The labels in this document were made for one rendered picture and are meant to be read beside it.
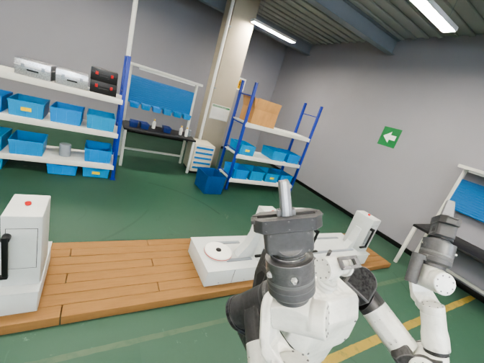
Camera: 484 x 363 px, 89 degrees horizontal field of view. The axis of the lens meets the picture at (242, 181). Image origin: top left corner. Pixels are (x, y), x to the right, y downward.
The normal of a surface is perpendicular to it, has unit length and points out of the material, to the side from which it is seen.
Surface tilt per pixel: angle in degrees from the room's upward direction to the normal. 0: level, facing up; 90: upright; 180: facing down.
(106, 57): 90
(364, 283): 34
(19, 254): 90
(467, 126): 90
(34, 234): 90
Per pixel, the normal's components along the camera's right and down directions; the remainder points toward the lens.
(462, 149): -0.84, -0.09
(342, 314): 0.52, -0.36
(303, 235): -0.02, 0.18
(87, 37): 0.45, 0.40
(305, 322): -0.41, 0.20
